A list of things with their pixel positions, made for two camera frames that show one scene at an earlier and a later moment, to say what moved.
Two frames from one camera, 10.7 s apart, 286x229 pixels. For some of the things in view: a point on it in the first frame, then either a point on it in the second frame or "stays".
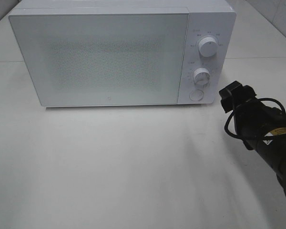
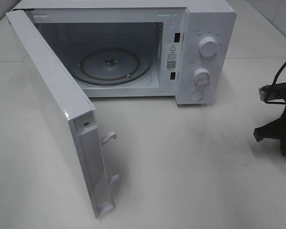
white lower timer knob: [201, 76] stays
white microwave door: [104, 59] to [83, 125]
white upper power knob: [208, 46] stays
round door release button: [196, 95] stays
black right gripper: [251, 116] to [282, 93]
